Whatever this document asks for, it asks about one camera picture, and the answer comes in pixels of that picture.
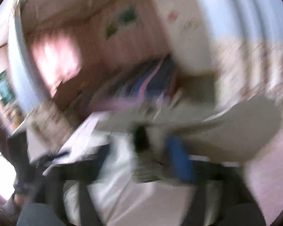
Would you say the grey and cream jacket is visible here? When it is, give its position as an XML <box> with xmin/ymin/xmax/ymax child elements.
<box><xmin>95</xmin><ymin>96</ymin><xmax>282</xmax><ymax>183</ymax></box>

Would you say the pink floral bed sheet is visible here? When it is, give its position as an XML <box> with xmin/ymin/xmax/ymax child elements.
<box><xmin>56</xmin><ymin>112</ymin><xmax>283</xmax><ymax>226</ymax></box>

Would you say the striped blue pink blanket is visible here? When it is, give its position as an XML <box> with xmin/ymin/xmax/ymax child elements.
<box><xmin>86</xmin><ymin>54</ymin><xmax>177</xmax><ymax>112</ymax></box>

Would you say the floral beige curtain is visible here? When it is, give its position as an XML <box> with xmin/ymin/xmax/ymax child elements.
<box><xmin>211</xmin><ymin>39</ymin><xmax>283</xmax><ymax>120</ymax></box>

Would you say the white wardrobe with decals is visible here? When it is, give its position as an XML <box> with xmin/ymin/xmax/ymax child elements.
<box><xmin>152</xmin><ymin>0</ymin><xmax>214</xmax><ymax>76</ymax></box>

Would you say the landscape wall picture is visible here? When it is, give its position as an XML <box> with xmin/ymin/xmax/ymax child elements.
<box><xmin>105</xmin><ymin>4</ymin><xmax>139</xmax><ymax>40</ymax></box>

